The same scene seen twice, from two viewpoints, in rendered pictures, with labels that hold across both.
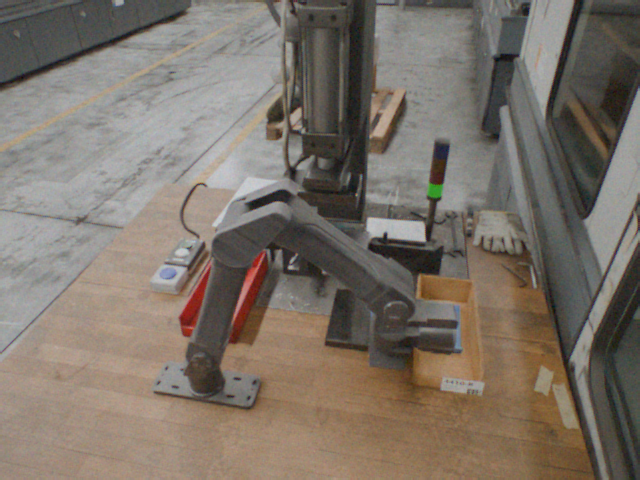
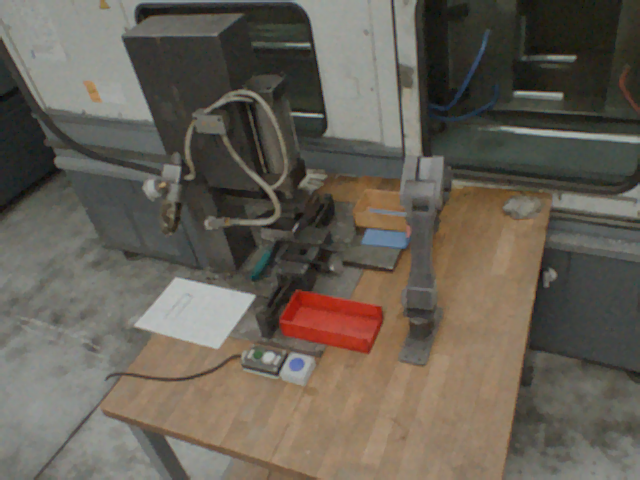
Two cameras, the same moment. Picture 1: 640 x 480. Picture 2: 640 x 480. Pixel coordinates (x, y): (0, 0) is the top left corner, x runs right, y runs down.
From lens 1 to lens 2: 134 cm
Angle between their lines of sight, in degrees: 56
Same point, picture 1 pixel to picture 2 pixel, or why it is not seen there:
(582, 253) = (351, 145)
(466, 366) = not seen: hidden behind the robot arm
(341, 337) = (391, 260)
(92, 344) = (368, 420)
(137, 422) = (451, 371)
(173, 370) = (408, 352)
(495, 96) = not seen: outside the picture
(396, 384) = not seen: hidden behind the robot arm
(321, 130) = (295, 166)
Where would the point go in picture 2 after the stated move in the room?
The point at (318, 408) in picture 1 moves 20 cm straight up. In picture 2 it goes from (444, 277) to (442, 222)
